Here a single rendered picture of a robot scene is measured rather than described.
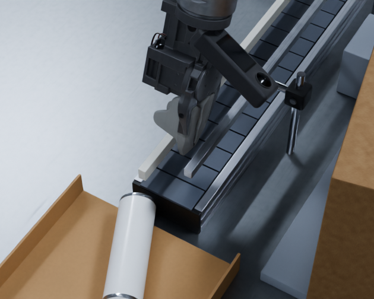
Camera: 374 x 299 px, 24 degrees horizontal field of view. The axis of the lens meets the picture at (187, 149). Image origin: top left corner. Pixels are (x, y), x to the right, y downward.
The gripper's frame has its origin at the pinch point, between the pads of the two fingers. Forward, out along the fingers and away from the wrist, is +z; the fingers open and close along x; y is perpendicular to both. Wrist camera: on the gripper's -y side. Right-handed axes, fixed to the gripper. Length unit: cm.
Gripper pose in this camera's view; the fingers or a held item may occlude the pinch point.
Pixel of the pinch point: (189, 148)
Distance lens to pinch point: 117.4
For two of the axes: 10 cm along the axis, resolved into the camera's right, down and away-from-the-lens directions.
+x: -4.8, 4.0, -7.8
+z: -1.8, 8.3, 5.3
